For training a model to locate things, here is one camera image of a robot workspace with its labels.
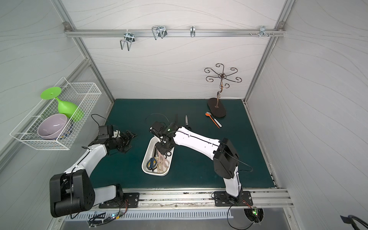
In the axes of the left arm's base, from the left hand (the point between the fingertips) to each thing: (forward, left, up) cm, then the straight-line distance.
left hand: (135, 138), depth 87 cm
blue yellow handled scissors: (-13, -11, -7) cm, 18 cm away
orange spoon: (+28, -49, -9) cm, 57 cm away
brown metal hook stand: (+36, -55, -6) cm, 66 cm away
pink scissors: (-12, -18, -8) cm, 23 cm away
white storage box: (-6, -9, -8) cm, 13 cm away
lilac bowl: (-9, +27, +26) cm, 38 cm away
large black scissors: (+24, -23, -11) cm, 35 cm away
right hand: (-6, -19, +2) cm, 20 cm away
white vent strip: (-37, -16, -10) cm, 41 cm away
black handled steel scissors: (+19, -32, -9) cm, 38 cm away
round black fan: (-35, -67, -12) cm, 77 cm away
